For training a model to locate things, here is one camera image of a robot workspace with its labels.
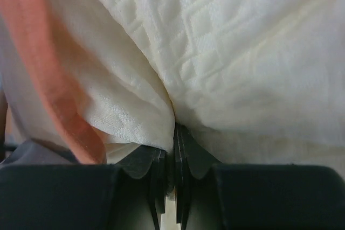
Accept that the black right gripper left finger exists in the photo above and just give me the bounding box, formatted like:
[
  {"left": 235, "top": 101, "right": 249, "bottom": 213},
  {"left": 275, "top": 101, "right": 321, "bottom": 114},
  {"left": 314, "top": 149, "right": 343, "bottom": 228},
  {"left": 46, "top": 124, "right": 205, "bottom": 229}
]
[{"left": 115, "top": 146, "right": 167, "bottom": 229}]

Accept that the cream quilted pillow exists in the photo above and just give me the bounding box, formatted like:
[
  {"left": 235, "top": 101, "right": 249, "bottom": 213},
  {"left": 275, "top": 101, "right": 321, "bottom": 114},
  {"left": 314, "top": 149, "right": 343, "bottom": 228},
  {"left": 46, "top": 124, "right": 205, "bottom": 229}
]
[{"left": 49, "top": 0, "right": 344, "bottom": 171}]

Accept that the checkered pastel pillowcase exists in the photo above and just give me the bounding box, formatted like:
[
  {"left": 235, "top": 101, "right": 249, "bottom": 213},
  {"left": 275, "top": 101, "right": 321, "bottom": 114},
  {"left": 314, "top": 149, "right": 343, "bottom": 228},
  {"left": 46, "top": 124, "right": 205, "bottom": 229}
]
[{"left": 1, "top": 0, "right": 106, "bottom": 164}]

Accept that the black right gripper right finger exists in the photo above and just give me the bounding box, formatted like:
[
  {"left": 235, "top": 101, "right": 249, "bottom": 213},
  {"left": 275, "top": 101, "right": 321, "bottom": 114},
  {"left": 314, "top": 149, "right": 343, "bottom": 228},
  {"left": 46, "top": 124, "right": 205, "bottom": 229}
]
[{"left": 174, "top": 123, "right": 220, "bottom": 229}]

